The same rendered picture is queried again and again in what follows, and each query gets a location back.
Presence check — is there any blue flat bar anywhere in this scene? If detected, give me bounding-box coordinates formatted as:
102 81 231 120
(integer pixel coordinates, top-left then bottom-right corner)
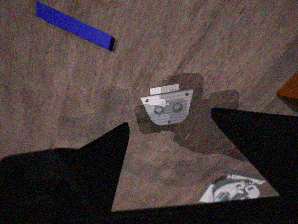
36 1 115 51

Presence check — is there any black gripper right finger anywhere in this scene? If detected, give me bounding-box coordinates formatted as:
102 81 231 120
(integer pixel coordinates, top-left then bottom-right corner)
211 107 298 196

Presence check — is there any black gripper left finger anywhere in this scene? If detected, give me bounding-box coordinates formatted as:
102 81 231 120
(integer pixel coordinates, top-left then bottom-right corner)
0 122 130 213

